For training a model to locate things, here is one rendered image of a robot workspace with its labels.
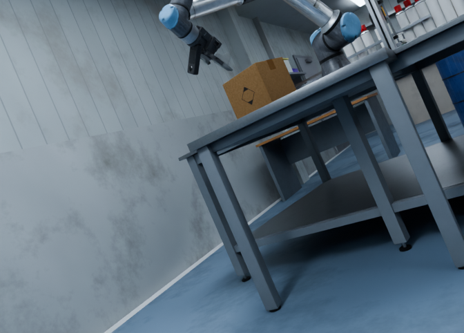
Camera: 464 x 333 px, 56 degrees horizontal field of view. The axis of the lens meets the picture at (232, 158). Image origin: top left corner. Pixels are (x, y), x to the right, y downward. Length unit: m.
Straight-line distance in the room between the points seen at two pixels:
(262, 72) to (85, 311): 1.85
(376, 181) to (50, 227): 2.02
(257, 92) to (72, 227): 1.55
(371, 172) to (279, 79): 0.79
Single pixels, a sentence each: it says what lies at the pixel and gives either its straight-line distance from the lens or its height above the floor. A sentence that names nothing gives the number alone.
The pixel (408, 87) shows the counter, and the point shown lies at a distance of 8.38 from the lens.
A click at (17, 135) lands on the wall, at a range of 3.17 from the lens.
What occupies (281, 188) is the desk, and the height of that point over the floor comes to 0.16.
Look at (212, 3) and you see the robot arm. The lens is 1.90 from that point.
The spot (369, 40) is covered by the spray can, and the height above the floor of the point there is 0.99.
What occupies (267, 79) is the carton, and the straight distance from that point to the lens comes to 2.42.
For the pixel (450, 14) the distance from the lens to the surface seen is 2.49.
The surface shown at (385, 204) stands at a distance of 2.08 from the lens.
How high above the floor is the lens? 0.67
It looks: 1 degrees up
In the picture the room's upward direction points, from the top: 24 degrees counter-clockwise
